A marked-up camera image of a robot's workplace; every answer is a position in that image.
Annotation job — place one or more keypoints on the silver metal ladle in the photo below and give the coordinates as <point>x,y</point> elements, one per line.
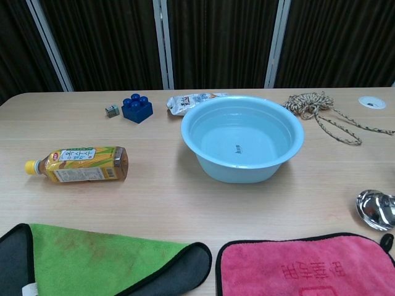
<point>373,209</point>

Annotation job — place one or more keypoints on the light blue plastic basin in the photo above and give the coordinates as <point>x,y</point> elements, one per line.
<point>240,172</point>

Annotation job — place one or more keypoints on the white snack packet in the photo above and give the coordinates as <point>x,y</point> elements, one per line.
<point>177,103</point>

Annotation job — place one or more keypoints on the blue toy building block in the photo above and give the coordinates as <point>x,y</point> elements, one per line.
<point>137,111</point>

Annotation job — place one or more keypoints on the small grey cube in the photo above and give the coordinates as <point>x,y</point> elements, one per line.
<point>112,111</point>

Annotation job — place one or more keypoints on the corn tea bottle yellow cap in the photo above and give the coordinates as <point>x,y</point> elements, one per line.
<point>77,163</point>

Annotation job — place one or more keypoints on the pink cloth black trim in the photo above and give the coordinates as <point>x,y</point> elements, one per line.
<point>277,265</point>

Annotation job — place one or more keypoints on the green and grey cloth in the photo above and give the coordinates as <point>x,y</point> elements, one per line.
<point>108,262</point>

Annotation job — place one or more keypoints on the silver partition post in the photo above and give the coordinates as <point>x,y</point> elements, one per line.
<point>51,46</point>
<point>163,46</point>
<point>277,46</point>

